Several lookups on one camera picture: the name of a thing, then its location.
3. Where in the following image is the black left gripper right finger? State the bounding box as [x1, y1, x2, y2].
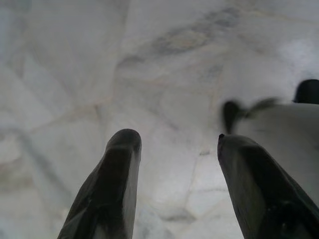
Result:
[217, 133, 319, 239]

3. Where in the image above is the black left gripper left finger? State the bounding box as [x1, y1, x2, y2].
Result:
[56, 128, 143, 239]

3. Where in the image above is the black robot foot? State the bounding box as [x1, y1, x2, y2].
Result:
[294, 79, 319, 105]

